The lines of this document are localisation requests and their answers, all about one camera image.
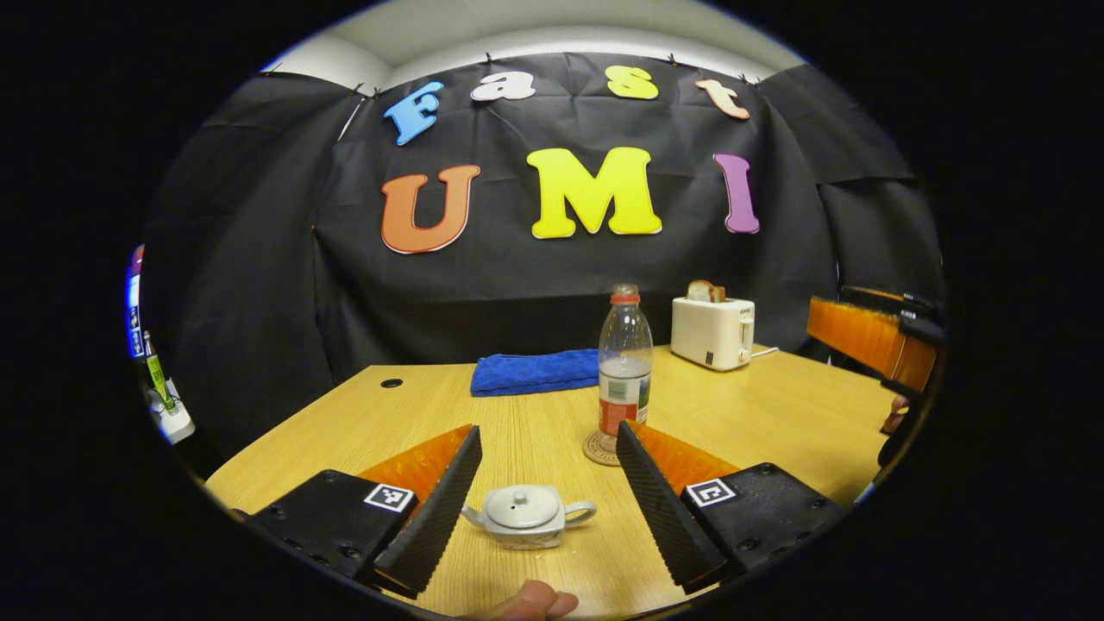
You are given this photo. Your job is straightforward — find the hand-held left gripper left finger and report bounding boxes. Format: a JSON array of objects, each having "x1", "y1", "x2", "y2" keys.
[{"x1": 244, "y1": 424, "x2": 484, "y2": 600}]

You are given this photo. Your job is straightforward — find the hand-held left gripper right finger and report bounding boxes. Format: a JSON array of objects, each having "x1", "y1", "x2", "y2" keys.
[{"x1": 615, "y1": 420, "x2": 850, "y2": 596}]

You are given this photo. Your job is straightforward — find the round brown coaster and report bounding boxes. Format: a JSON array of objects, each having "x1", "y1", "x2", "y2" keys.
[{"x1": 582, "y1": 430, "x2": 624, "y2": 467}]

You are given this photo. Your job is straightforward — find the clear plastic water bottle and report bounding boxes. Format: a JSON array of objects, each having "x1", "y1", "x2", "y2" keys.
[{"x1": 597, "y1": 284, "x2": 655, "y2": 452}]

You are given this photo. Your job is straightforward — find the green drink bottle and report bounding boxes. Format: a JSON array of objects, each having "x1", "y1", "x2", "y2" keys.
[{"x1": 142, "y1": 330, "x2": 178, "y2": 415}]

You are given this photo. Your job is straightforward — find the white toaster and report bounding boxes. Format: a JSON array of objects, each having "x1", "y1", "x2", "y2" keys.
[{"x1": 670, "y1": 297, "x2": 756, "y2": 373}]

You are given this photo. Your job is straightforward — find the folded blue towel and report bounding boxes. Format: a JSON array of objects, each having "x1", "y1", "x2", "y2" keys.
[{"x1": 470, "y1": 348, "x2": 602, "y2": 398}]

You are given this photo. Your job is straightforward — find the black backdrop cloth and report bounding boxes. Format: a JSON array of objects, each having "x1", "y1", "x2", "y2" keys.
[{"x1": 138, "y1": 52, "x2": 945, "y2": 480}]

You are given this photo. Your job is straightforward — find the white side table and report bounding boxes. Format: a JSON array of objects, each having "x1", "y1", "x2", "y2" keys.
[{"x1": 147, "y1": 379, "x2": 196, "y2": 446}]

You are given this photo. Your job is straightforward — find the computer monitor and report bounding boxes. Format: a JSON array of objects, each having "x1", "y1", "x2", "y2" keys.
[{"x1": 126, "y1": 244, "x2": 146, "y2": 361}]

